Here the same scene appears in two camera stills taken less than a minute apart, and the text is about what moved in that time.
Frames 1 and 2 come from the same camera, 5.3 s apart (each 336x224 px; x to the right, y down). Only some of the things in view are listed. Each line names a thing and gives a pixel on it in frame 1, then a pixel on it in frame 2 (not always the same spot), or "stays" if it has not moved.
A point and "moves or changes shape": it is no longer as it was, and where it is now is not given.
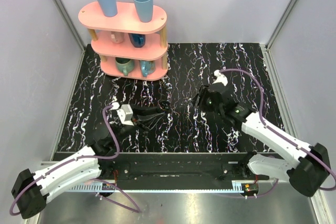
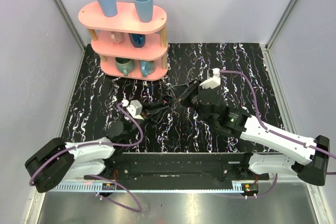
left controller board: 107,187 stays
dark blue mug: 137,40 stays
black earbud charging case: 165,105 moves or changes shape
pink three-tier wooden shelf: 127,48 stays
